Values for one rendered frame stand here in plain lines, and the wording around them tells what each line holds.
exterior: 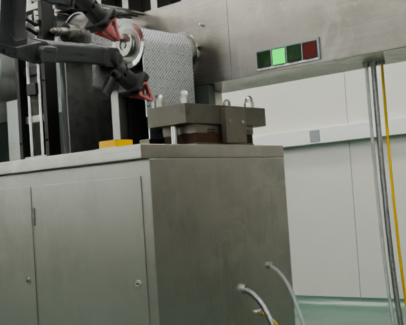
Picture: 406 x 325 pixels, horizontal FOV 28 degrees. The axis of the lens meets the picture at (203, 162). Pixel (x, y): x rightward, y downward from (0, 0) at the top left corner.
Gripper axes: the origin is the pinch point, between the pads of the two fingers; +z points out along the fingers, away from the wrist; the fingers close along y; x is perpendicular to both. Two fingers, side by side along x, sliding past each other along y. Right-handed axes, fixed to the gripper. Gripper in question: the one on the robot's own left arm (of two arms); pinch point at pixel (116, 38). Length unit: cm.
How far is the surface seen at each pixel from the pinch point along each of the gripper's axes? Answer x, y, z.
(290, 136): 159, -113, 215
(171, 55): 7.3, 7.3, 17.0
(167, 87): -2.7, 7.1, 21.6
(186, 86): 3.9, 7.3, 28.1
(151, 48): 2.5, 7.1, 8.6
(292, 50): 17, 43, 33
